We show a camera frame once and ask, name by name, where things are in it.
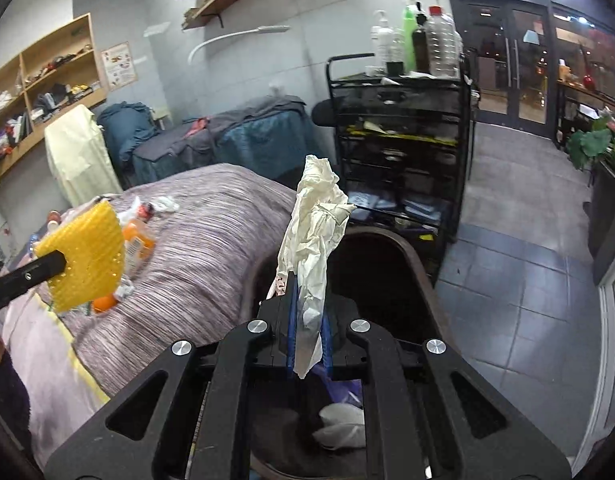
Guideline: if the massage bed with blue cover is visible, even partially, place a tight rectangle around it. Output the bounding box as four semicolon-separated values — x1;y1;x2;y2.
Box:
131;94;309;183

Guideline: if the wooden bookshelf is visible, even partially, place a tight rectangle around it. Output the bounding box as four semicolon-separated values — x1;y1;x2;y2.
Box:
0;13;109;192

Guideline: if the clear bottle with orange drink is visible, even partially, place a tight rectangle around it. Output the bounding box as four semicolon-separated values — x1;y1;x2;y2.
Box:
118;216;157;278

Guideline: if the striped purple blanket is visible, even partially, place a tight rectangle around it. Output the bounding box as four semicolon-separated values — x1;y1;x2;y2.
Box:
47;162;300;398

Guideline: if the large clear red-capped bottle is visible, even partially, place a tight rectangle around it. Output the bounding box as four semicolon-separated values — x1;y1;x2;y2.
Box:
426;0;462;78

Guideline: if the dark planter box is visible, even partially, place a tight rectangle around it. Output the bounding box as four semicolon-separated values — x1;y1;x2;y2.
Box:
586;159;615;287

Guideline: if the pale yellow cloth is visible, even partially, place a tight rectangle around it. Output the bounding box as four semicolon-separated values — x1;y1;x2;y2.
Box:
44;104;123;207

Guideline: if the green plastic bottle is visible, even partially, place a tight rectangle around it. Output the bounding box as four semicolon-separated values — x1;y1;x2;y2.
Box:
402;0;421;73

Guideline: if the black mesh trolley cart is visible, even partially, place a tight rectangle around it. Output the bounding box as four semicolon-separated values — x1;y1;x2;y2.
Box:
326;53;474;283

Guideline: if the wall poster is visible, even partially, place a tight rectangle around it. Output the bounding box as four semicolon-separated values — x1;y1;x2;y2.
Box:
100;41;138;92

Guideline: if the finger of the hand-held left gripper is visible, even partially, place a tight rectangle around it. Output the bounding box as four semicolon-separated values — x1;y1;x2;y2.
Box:
0;251;69;313

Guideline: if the yellow foam fruit net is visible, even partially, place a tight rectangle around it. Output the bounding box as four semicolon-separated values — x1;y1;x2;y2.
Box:
34;199;126;314

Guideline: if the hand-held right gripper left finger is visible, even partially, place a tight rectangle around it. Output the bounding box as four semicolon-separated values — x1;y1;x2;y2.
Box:
44;292;299;480

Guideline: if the dark brown trash bin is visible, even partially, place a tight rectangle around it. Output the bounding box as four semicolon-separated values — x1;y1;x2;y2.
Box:
246;224;454;480

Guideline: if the white pump bottle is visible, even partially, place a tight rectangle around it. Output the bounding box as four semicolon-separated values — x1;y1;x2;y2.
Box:
370;10;394;63

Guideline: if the glass double door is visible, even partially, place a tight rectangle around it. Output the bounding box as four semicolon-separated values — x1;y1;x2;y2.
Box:
456;0;554;127

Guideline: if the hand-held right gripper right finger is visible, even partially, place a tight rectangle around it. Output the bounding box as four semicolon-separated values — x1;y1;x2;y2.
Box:
322;300;571;480

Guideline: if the teal cloth pile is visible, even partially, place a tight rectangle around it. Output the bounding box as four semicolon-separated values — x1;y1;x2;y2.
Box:
96;102;156;166

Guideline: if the white crumpled paper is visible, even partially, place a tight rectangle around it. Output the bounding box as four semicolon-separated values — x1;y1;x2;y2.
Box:
311;401;369;449

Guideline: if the cream latex glove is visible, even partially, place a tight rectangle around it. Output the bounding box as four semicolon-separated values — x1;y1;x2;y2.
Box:
274;155;357;381

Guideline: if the pink bed sheet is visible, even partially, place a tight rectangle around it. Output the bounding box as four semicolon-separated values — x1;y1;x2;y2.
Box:
1;287;110;466

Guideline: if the dark glass bottle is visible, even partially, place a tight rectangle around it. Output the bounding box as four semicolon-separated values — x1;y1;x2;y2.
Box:
412;4;431;75

